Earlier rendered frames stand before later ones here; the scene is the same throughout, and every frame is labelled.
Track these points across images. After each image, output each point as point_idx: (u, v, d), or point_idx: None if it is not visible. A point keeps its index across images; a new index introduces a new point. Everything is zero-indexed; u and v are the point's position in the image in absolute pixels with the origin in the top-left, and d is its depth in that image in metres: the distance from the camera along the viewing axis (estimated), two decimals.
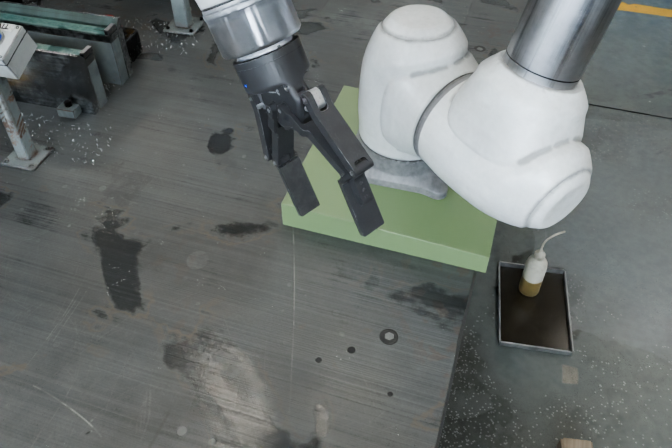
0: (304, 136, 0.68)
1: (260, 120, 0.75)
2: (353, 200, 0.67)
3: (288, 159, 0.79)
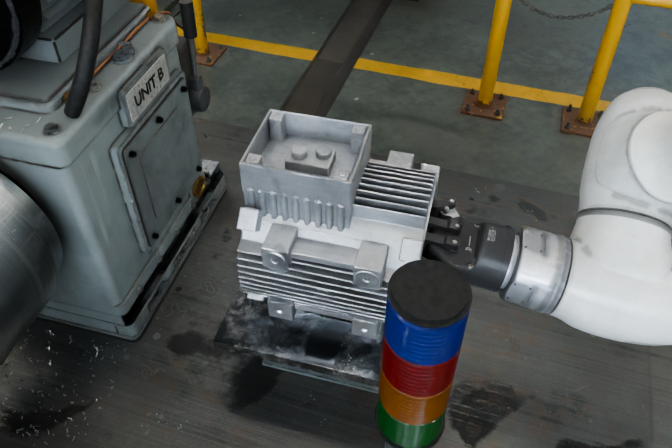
0: None
1: None
2: None
3: None
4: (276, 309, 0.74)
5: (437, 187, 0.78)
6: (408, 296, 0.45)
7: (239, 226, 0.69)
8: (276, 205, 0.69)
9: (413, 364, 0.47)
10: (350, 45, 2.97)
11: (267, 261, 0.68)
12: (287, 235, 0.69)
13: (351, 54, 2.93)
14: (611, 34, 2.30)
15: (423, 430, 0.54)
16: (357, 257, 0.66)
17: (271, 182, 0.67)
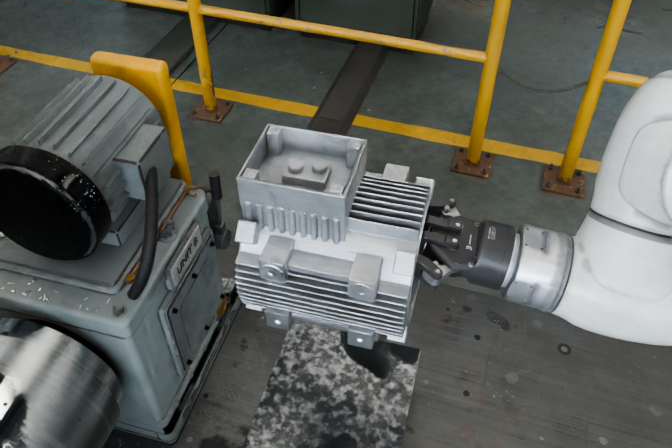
0: None
1: (415, 268, 0.72)
2: None
3: None
4: (274, 319, 0.76)
5: (432, 199, 0.79)
6: None
7: (237, 239, 0.71)
8: (273, 218, 0.71)
9: None
10: (348, 102, 3.19)
11: (264, 273, 0.70)
12: (283, 248, 0.70)
13: (349, 111, 3.15)
14: (586, 107, 2.52)
15: None
16: (352, 270, 0.68)
17: (268, 196, 0.69)
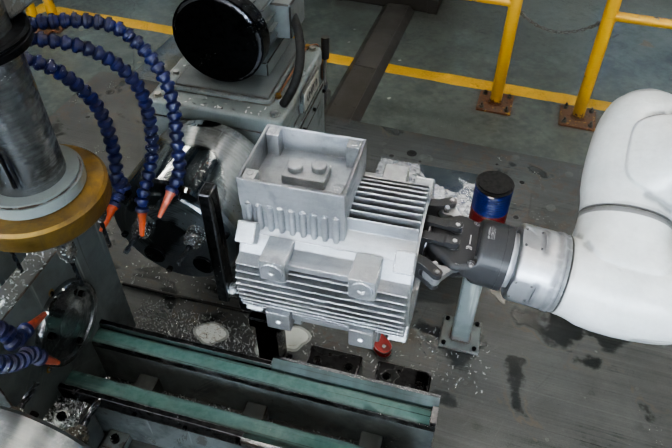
0: None
1: (415, 268, 0.72)
2: None
3: None
4: (274, 320, 0.76)
5: (432, 199, 0.79)
6: (485, 184, 1.00)
7: (237, 239, 0.71)
8: (273, 218, 0.71)
9: (486, 218, 1.03)
10: (381, 53, 3.53)
11: (264, 273, 0.70)
12: (283, 248, 0.70)
13: (382, 60, 3.49)
14: (599, 45, 2.85)
15: None
16: (352, 270, 0.68)
17: (268, 196, 0.69)
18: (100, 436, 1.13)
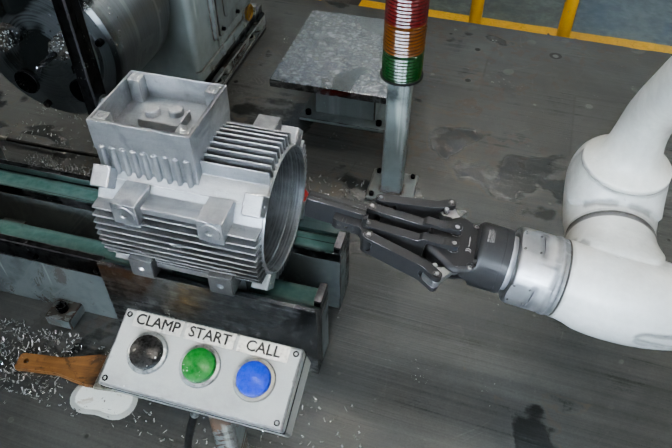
0: None
1: (414, 269, 0.72)
2: None
3: (364, 222, 0.74)
4: (137, 267, 0.76)
5: (302, 149, 0.79)
6: None
7: (92, 183, 0.71)
8: (128, 162, 0.71)
9: None
10: None
11: (117, 216, 0.70)
12: (137, 191, 0.70)
13: None
14: None
15: (409, 64, 0.91)
16: (201, 212, 0.68)
17: (119, 138, 0.69)
18: None
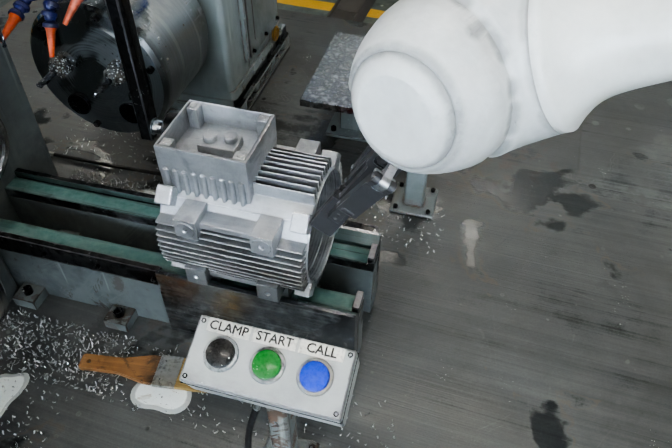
0: None
1: None
2: None
3: None
4: (193, 275, 0.85)
5: (339, 171, 0.88)
6: None
7: (156, 201, 0.80)
8: (188, 182, 0.80)
9: None
10: None
11: (179, 231, 0.79)
12: (196, 209, 0.79)
13: (364, 5, 3.39)
14: None
15: None
16: (254, 228, 0.77)
17: (182, 162, 0.78)
18: (12, 289, 1.03)
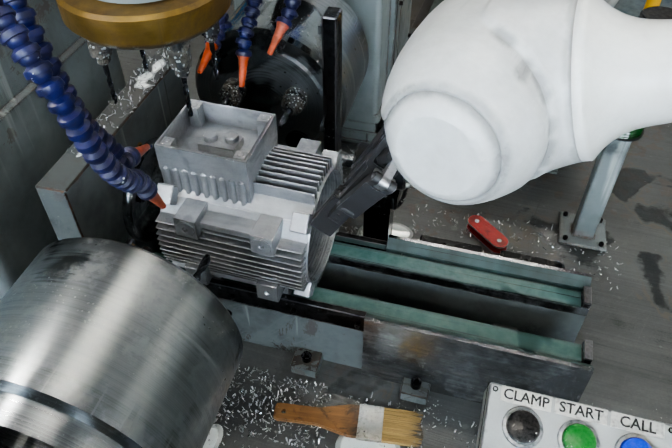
0: None
1: None
2: None
3: None
4: (193, 274, 0.85)
5: (340, 171, 0.88)
6: (654, 18, 0.85)
7: None
8: (189, 182, 0.80)
9: None
10: (419, 5, 3.37)
11: (179, 230, 0.79)
12: (197, 208, 0.79)
13: (420, 12, 3.33)
14: None
15: None
16: (254, 228, 0.77)
17: (182, 161, 0.78)
18: None
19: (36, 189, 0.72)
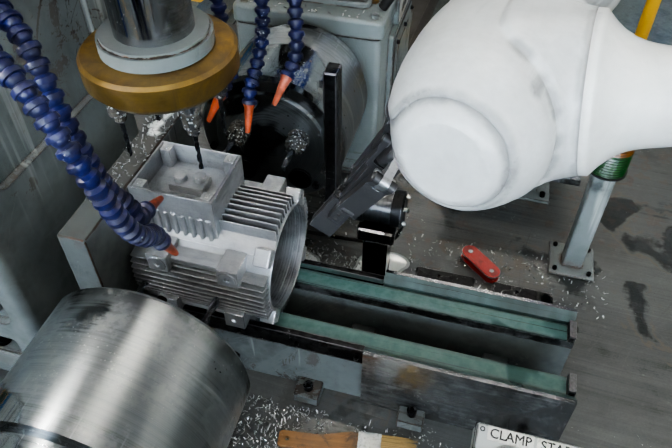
0: None
1: None
2: None
3: None
4: None
5: (303, 205, 0.95)
6: None
7: None
8: (160, 219, 0.86)
9: None
10: (417, 19, 3.43)
11: (151, 264, 0.86)
12: None
13: (419, 26, 3.39)
14: (652, 3, 2.75)
15: (622, 163, 0.99)
16: (220, 263, 0.83)
17: None
18: None
19: (58, 238, 0.78)
